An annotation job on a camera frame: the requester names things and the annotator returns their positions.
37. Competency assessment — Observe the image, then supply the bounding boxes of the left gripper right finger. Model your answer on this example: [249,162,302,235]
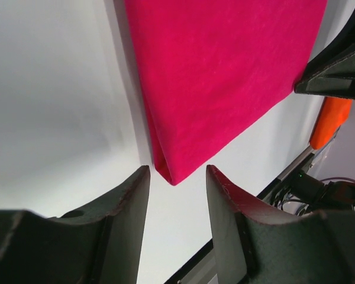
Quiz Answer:
[206,165,355,283]

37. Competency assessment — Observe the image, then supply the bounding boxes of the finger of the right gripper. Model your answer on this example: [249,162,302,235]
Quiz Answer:
[294,9,355,100]

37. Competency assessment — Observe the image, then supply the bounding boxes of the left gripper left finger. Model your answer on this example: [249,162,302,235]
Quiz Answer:
[0,166,150,283]

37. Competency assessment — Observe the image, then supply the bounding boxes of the pink t-shirt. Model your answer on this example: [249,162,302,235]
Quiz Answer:
[125,1,327,185]

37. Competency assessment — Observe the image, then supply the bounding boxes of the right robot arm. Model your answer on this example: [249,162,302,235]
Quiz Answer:
[270,9,355,216]

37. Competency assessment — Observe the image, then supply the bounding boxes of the folded orange t-shirt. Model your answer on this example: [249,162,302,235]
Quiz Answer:
[309,97,353,150]

